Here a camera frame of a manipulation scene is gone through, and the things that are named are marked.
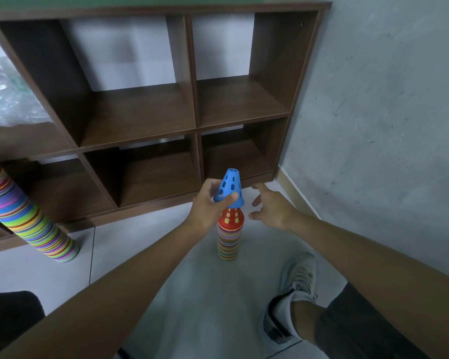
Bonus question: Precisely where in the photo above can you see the person's bare leg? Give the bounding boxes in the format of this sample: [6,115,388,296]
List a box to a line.
[290,300,327,345]

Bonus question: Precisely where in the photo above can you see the person's right forearm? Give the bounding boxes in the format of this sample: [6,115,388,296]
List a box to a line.
[290,210,449,359]

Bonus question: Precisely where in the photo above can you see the beige skirting board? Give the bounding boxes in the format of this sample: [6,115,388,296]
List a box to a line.
[276,166,322,220]

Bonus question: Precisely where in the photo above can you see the person's left hand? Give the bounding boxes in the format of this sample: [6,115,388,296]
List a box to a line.
[185,179,239,240]

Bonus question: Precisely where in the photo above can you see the clear crumpled plastic bag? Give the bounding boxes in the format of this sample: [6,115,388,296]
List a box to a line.
[0,55,54,130]

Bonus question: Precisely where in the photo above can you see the short stack of colourful cones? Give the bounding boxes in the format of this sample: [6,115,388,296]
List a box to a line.
[217,207,245,262]

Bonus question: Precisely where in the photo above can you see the tall stack of colourful cones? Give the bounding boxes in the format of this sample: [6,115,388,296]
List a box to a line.
[0,156,80,264]

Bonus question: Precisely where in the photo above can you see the brown wooden cube shelf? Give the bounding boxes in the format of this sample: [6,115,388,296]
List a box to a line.
[0,1,332,255]

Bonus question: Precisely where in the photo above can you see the person's left forearm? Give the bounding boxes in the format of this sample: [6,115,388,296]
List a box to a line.
[0,220,207,359]

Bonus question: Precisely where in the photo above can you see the blue perforated plastic cone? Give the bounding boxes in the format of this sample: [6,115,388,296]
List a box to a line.
[214,168,245,209]

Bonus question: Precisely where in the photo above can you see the person's right hand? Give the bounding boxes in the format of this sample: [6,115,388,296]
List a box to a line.
[248,182,301,231]

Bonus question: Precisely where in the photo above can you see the white sneaker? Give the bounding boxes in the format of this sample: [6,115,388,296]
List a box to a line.
[263,252,319,347]

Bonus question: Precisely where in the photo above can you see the dark grey shorts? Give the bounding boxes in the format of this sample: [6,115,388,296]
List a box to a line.
[314,282,432,359]

